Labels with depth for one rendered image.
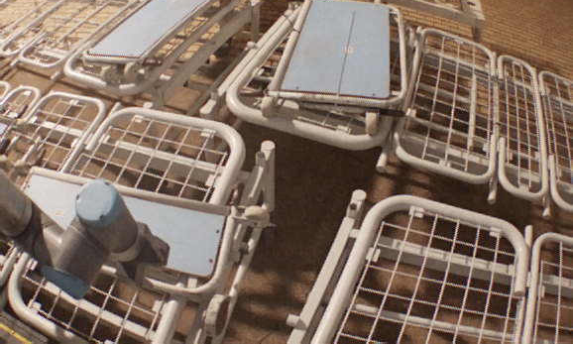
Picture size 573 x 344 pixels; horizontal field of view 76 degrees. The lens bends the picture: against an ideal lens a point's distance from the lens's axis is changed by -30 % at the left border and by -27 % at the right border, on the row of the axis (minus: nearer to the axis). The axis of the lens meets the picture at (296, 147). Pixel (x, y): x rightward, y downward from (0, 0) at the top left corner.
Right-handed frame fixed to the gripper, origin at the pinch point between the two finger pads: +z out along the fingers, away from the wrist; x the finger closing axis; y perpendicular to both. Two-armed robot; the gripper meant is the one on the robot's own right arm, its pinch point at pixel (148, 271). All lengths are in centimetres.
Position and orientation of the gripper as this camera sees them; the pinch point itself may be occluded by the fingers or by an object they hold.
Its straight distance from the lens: 104.9
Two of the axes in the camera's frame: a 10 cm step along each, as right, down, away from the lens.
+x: -1.3, 8.2, -5.6
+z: -0.2, 5.7, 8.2
